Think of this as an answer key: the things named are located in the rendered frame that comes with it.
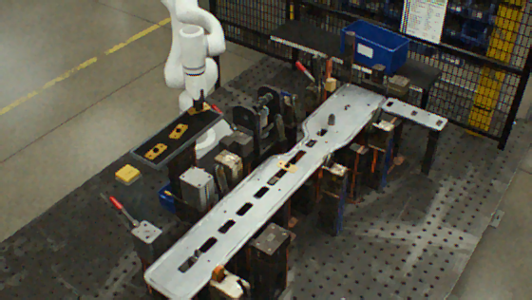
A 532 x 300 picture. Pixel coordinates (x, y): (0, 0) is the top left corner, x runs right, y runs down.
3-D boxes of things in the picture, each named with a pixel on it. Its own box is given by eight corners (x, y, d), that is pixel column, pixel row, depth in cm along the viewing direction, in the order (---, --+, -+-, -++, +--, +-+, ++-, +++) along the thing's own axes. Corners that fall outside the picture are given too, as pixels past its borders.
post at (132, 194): (147, 267, 209) (127, 186, 181) (134, 257, 212) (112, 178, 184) (160, 254, 214) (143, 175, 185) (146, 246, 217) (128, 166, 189)
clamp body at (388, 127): (379, 195, 239) (390, 135, 217) (356, 184, 245) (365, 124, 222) (388, 183, 245) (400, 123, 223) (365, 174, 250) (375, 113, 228)
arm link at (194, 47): (206, 54, 196) (180, 58, 194) (203, 22, 187) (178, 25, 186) (209, 66, 190) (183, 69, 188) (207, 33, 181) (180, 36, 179)
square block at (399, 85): (392, 147, 264) (404, 86, 241) (378, 141, 268) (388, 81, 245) (399, 139, 269) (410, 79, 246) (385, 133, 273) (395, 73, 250)
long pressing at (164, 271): (189, 312, 161) (188, 309, 160) (137, 276, 171) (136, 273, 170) (389, 99, 246) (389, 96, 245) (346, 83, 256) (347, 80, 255)
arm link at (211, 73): (177, 100, 246) (172, 56, 231) (217, 95, 250) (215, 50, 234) (180, 116, 238) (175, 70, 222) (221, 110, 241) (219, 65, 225)
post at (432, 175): (433, 181, 246) (446, 132, 227) (411, 172, 250) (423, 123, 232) (438, 174, 250) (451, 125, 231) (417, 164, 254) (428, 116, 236)
